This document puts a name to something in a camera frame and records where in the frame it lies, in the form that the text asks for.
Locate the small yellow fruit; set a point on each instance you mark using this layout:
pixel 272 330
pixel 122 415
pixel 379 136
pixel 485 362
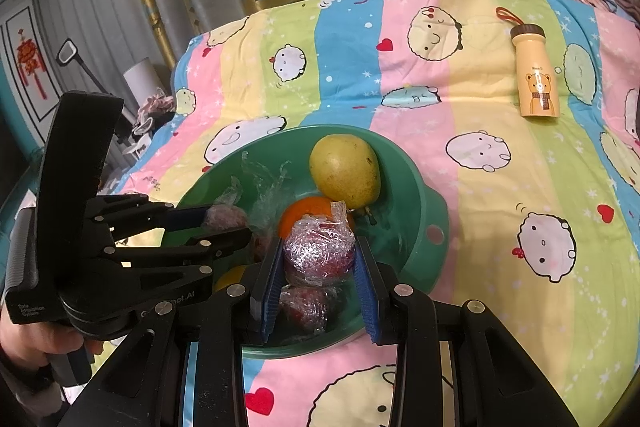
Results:
pixel 230 279

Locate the plastic-wrapped orange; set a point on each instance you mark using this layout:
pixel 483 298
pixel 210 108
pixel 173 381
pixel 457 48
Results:
pixel 305 209

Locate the person's left hand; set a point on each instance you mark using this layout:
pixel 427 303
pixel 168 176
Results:
pixel 30 339

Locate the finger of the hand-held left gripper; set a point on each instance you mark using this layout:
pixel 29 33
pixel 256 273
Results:
pixel 220 241
pixel 190 217

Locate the red knot wall decoration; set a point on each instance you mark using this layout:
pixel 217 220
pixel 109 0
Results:
pixel 30 57

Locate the pink cloth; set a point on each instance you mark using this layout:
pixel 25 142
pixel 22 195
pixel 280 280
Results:
pixel 155 104

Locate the white plastic item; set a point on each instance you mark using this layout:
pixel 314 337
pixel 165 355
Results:
pixel 137 147

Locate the plastic-wrapped red fruit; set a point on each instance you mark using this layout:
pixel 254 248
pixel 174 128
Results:
pixel 317 252
pixel 305 307
pixel 227 217

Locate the yellow bear print bottle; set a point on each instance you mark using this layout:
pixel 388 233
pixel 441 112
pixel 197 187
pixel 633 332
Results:
pixel 537 77

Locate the green plastic basin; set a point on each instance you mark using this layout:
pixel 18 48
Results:
pixel 400 217

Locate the yellow-green pear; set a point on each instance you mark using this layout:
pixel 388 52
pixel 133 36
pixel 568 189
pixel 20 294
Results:
pixel 345 169

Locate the person's left forearm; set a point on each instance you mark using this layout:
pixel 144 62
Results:
pixel 25 392

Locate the black rearview mirror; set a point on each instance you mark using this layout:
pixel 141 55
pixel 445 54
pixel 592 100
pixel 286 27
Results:
pixel 69 52

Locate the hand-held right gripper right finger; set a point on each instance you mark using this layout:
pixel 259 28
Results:
pixel 367 292

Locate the white paper roll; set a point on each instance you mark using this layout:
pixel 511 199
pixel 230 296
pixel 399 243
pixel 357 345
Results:
pixel 140 82

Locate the cartoon printed blanket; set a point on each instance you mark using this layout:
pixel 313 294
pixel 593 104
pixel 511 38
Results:
pixel 475 207

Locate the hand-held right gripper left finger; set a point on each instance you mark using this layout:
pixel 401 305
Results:
pixel 270 287

